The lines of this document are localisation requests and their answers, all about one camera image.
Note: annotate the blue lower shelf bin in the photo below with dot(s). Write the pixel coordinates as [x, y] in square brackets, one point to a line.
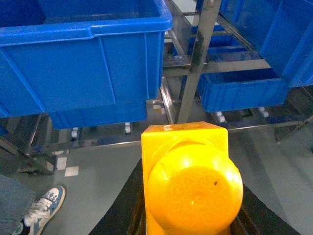
[237, 90]

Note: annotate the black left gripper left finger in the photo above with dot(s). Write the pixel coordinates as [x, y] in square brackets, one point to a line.
[126, 216]

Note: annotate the blue jeans leg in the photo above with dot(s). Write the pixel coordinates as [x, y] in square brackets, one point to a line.
[15, 202]

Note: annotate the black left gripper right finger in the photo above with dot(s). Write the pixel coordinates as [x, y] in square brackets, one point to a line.
[255, 218]

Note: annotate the steel rack upright post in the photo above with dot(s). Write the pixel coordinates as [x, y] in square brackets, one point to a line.
[209, 13]

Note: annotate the yellow two-stud toy block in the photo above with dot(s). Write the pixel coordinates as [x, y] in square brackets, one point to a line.
[191, 186]

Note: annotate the large blue bin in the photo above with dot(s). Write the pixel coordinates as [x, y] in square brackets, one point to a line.
[281, 31]
[82, 62]

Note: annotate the large blue upper bin left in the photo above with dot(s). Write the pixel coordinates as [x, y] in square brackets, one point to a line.
[82, 62]

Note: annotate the large blue upper bin right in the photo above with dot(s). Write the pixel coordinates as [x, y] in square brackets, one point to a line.
[281, 31]

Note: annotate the blue white sneaker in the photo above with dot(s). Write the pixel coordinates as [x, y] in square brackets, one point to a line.
[41, 212]

